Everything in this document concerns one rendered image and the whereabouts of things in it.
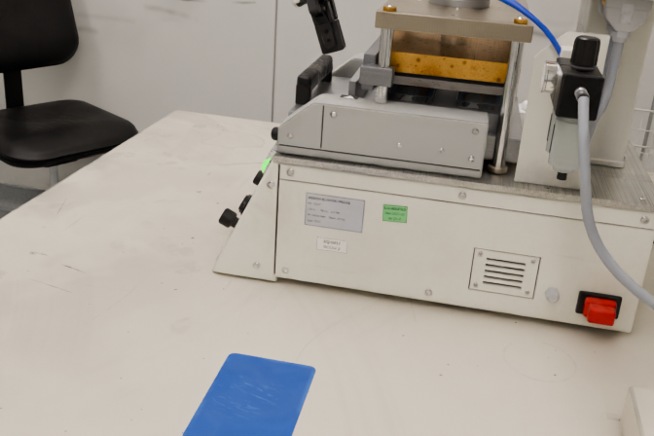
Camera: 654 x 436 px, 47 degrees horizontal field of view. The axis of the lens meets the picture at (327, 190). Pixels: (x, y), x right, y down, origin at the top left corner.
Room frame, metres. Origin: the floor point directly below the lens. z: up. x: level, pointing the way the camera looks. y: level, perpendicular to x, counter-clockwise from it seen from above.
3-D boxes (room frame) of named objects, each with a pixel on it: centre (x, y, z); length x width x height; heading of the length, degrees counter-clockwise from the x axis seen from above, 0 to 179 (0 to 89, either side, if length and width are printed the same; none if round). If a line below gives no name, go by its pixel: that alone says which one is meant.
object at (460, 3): (0.99, -0.18, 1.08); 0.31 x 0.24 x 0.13; 170
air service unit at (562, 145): (0.77, -0.24, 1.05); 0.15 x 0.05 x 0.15; 170
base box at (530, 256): (1.00, -0.14, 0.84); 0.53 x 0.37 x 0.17; 80
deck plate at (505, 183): (1.01, -0.19, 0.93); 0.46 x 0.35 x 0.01; 80
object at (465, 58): (1.01, -0.15, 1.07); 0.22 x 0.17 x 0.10; 170
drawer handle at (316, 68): (1.05, 0.03, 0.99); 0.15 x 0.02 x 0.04; 170
